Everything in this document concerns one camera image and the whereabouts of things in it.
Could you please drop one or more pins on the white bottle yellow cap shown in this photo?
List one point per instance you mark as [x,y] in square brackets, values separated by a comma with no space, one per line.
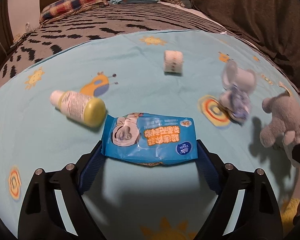
[88,110]

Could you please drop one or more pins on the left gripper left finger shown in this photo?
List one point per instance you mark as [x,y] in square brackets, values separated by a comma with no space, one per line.
[40,217]

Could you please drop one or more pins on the grey plush toy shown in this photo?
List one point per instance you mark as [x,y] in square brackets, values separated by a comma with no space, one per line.
[285,123]

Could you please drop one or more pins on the light blue sun-print sheet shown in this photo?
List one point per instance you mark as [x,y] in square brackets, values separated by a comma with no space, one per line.
[126,200]

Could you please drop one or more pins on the yellow fluffy rug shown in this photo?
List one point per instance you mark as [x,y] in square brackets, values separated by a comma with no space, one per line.
[288,212]

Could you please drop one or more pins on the plaid red blue pillow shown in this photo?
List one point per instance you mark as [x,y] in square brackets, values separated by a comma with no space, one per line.
[63,8]

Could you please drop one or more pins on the blue wet wipes pack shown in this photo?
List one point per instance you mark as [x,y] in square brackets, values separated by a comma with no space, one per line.
[149,139]

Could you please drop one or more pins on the white bandage roll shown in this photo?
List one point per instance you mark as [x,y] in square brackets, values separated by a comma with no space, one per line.
[173,62]

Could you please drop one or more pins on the grey black patterned blanket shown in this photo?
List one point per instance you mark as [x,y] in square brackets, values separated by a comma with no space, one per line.
[125,45]

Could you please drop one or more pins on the dark brown curtain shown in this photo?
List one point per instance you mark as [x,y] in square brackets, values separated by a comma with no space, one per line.
[271,25]

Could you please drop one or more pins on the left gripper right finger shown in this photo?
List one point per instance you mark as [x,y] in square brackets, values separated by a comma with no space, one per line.
[259,216]

